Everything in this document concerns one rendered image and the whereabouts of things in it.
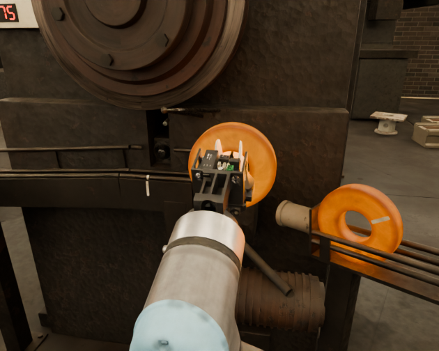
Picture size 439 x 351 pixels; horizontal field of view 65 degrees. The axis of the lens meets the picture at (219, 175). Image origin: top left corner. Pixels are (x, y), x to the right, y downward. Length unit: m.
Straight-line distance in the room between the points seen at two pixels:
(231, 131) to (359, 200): 0.27
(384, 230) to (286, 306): 0.27
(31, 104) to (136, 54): 0.46
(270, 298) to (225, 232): 0.43
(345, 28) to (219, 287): 0.71
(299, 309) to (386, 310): 0.88
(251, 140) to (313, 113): 0.32
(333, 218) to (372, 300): 0.99
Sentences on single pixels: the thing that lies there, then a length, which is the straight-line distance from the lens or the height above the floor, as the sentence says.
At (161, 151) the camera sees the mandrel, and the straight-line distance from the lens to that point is 0.96.
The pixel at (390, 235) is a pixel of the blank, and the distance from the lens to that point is 0.68.
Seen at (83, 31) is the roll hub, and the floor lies 1.05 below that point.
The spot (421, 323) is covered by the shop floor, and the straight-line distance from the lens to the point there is 1.66.
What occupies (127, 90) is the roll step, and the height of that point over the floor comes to 0.93.
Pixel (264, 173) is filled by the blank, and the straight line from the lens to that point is 0.59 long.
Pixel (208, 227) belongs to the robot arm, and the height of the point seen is 0.84.
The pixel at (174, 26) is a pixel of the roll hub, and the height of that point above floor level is 1.06.
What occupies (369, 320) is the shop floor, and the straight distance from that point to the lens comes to 1.58.
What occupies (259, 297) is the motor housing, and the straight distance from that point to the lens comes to 0.80.
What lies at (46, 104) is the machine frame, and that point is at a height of 0.86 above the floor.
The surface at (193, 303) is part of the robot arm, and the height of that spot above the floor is 0.82.
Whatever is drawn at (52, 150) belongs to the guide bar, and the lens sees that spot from 1.09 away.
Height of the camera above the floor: 1.04
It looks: 22 degrees down
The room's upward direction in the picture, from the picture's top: straight up
